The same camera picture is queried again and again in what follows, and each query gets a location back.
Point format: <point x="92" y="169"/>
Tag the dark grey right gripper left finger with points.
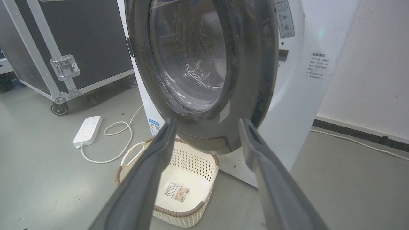
<point x="140" y="188"/>

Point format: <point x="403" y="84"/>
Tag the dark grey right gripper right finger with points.
<point x="281" y="198"/>

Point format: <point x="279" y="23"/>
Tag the white front-load washing machine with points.
<point x="303" y="95"/>

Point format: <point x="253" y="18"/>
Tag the round dark washing machine door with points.
<point x="204" y="64"/>

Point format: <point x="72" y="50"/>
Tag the cream perforated laundry basket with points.
<point x="188" y="188"/>

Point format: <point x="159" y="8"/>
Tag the black wheeled flight case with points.
<point x="76" y="41"/>

